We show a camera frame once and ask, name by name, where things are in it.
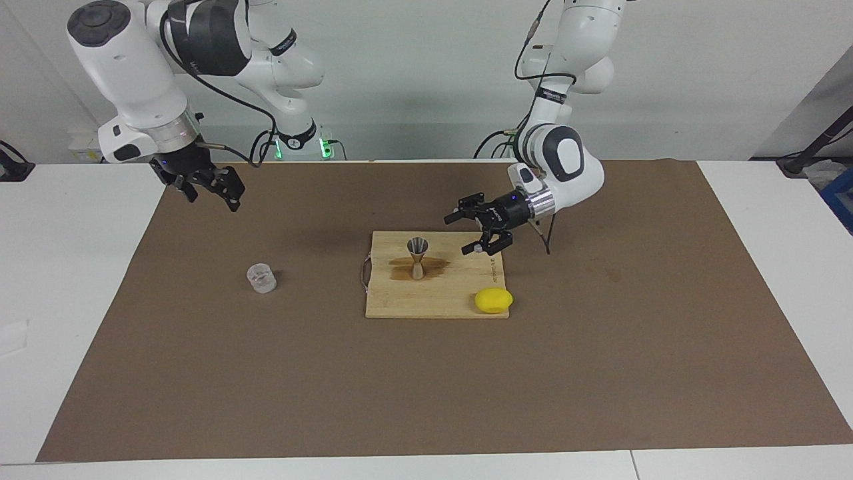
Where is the white wall socket box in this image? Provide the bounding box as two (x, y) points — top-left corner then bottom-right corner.
(67, 130), (107, 163)

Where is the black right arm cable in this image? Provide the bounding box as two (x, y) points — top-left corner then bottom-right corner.
(157, 0), (277, 167)

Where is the yellow lemon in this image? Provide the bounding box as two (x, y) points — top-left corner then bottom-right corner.
(474, 288), (514, 314)

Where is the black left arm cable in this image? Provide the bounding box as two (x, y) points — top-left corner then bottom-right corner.
(513, 0), (577, 257)

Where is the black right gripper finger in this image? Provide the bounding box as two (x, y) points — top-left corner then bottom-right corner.
(160, 175), (199, 203)
(200, 165), (245, 213)

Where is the wooden cutting board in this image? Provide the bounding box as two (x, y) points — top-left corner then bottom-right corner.
(361, 231), (510, 319)

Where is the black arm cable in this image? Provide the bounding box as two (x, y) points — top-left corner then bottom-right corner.
(513, 0), (577, 257)
(157, 0), (277, 167)

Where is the black stand foot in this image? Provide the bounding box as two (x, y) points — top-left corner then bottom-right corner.
(0, 140), (35, 182)

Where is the black tripod leg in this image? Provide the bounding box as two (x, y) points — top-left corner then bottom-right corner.
(776, 107), (853, 177)

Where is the clear glass cup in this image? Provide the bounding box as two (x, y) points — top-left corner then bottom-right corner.
(247, 264), (278, 294)

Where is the steel double jigger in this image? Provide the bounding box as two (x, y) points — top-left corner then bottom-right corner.
(407, 237), (429, 279)

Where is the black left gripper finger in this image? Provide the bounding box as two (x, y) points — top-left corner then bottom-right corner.
(461, 227), (514, 256)
(444, 193), (497, 224)

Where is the brown table mat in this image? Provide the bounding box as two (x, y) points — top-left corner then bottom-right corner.
(37, 159), (853, 463)

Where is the white crumpled bag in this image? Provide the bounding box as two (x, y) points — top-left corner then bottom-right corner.
(803, 159), (840, 187)

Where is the white paper patch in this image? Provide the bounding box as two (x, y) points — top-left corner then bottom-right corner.
(0, 319), (31, 355)

